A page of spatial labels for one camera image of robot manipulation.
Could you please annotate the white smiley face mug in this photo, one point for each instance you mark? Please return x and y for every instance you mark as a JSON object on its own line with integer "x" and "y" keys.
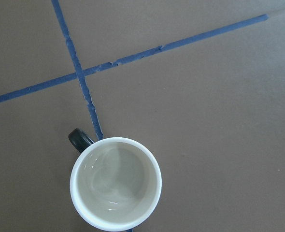
{"x": 115, "y": 183}

